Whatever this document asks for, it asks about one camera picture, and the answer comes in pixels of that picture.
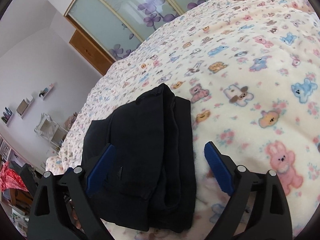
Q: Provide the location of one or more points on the animal printed blanket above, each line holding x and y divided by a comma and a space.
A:
250, 67

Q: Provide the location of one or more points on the white wall shelf with books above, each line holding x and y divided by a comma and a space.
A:
6, 117

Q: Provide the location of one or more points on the wooden door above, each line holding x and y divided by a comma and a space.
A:
87, 51

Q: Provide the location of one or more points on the white wall shelf with box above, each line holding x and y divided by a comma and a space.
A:
23, 107

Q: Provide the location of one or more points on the white wall shelf with trinkets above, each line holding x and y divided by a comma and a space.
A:
47, 92

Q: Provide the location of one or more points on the red patterned cloth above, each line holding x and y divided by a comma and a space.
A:
11, 177

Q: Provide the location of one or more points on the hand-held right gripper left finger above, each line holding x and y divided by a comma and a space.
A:
100, 170

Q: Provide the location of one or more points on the brown plush toys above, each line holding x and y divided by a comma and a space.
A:
71, 120

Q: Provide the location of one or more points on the flower glass sliding wardrobe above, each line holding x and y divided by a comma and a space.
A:
125, 10

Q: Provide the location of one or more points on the black pants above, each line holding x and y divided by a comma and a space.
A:
150, 142

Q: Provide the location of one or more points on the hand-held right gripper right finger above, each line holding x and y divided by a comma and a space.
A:
218, 170

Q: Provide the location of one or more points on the white dresser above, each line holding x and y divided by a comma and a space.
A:
47, 130

